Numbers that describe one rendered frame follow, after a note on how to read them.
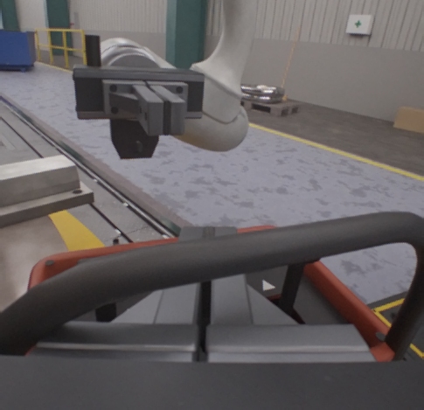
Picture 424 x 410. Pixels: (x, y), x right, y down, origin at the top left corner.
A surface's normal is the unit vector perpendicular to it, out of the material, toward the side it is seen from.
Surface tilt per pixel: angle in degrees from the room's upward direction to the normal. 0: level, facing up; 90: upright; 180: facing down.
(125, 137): 90
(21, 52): 90
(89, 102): 90
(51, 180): 72
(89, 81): 90
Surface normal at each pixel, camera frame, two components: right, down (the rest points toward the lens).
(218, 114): 0.41, 0.41
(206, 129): 0.27, 0.58
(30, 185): 0.67, 0.07
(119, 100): -0.63, 0.30
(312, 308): 0.08, -0.89
